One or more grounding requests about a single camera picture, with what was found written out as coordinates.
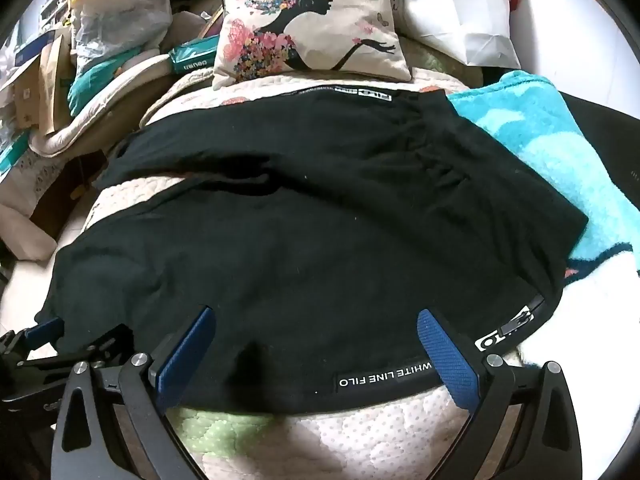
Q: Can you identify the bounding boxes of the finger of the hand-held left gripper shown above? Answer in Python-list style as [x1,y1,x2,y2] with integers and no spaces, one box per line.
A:
[0,316,67,361]
[61,323,137,367]

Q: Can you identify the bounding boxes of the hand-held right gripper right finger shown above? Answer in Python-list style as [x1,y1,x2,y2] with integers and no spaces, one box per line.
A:
[416,308,585,480]

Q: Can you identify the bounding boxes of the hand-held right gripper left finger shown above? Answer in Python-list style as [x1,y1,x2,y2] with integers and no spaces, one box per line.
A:
[49,306,217,480]

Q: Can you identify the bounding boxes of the black pants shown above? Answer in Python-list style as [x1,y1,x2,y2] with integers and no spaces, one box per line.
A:
[34,84,590,415]

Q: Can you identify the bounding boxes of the heart pattern quilted cover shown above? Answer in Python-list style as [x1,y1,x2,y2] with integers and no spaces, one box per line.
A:
[50,67,640,480]

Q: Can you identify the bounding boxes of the turquoise fleece blanket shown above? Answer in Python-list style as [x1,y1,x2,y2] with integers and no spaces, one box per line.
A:
[447,71,640,311]

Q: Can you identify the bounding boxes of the cardboard box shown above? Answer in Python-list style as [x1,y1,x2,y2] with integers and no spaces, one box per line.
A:
[0,54,45,128]

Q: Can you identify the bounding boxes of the brown paper bag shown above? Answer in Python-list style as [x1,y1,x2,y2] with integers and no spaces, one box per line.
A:
[39,34,76,136]

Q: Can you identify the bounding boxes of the teal cloth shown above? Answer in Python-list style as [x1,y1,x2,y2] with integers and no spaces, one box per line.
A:
[66,46,143,117]

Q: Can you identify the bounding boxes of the dark blue box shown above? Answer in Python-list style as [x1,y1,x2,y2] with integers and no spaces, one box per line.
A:
[14,29,57,67]

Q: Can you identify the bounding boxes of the teal tissue packet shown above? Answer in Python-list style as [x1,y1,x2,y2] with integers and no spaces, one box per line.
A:
[167,36,222,77]

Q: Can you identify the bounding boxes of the clear plastic bag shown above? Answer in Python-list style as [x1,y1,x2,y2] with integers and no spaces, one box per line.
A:
[74,0,173,76]

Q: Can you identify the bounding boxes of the floral silhouette print cushion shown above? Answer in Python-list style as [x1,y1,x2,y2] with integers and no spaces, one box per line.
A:
[212,0,414,92]

